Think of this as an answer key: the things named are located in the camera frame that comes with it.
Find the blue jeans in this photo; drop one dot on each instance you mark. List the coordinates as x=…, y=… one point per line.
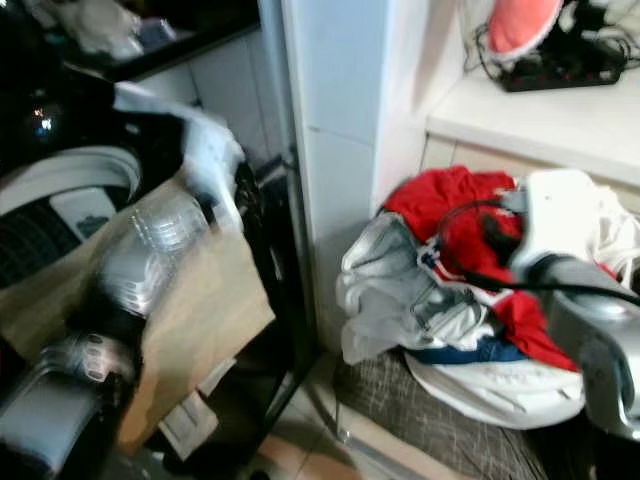
x=470, y=353

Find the pink round object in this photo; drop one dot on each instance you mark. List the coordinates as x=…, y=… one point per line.
x=525, y=25

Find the black washing machine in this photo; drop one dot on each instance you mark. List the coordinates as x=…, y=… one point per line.
x=25, y=110

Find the pale crumpled cloth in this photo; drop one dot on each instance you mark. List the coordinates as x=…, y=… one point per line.
x=100, y=25

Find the large white garment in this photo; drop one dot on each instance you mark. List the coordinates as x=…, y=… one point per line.
x=490, y=390

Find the grey washer door rim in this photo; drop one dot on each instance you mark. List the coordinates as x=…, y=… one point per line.
x=80, y=160

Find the white shelf board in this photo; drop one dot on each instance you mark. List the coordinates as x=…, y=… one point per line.
x=530, y=125

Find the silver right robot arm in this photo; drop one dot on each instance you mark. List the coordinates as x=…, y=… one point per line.
x=595, y=320

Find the white grey jacket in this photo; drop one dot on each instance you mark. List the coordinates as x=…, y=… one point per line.
x=390, y=280

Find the brown cardboard sheet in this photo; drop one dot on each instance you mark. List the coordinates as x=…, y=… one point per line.
x=210, y=320

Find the black power strip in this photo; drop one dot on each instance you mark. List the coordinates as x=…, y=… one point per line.
x=560, y=70

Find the grey fabric laundry basket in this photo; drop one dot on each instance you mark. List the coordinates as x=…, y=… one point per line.
x=390, y=420

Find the small crumpled white garment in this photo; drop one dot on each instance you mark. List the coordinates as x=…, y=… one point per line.
x=622, y=235

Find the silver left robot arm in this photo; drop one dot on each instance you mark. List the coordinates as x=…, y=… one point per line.
x=140, y=270

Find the white paper label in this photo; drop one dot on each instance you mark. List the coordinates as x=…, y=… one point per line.
x=188, y=425

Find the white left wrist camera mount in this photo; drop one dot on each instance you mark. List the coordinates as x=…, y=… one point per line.
x=218, y=160

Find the red garment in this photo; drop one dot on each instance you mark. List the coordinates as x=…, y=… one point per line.
x=435, y=200

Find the black countertop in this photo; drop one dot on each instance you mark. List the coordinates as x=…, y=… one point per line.
x=210, y=30

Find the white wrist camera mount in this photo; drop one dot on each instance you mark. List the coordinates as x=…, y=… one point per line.
x=218, y=160
x=555, y=215

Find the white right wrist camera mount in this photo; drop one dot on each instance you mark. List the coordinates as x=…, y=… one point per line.
x=555, y=215

